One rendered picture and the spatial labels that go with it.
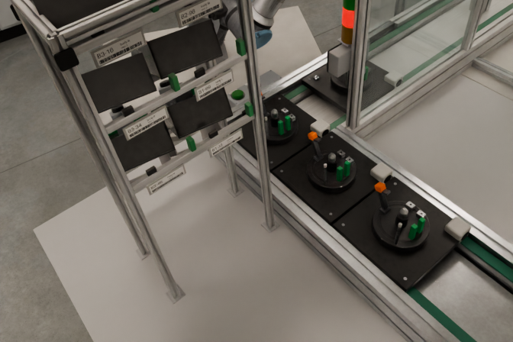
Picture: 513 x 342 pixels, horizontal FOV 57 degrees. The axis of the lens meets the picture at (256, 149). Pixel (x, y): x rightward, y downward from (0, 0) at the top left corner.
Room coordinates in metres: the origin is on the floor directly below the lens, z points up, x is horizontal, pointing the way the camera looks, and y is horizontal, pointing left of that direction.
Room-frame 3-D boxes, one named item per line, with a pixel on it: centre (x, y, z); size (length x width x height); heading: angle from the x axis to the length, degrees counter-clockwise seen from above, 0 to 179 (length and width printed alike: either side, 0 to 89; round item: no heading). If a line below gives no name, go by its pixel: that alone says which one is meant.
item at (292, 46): (1.55, 0.14, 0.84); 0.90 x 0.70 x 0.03; 95
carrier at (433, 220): (0.64, -0.34, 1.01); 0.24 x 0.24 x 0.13; 33
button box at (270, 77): (1.28, -0.02, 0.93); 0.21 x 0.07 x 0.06; 123
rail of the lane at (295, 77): (1.33, -0.21, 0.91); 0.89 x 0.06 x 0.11; 123
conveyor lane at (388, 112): (1.19, -0.33, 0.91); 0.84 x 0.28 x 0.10; 123
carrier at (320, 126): (1.05, -0.07, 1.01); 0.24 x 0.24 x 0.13; 33
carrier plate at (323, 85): (1.24, -0.35, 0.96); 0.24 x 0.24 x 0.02; 33
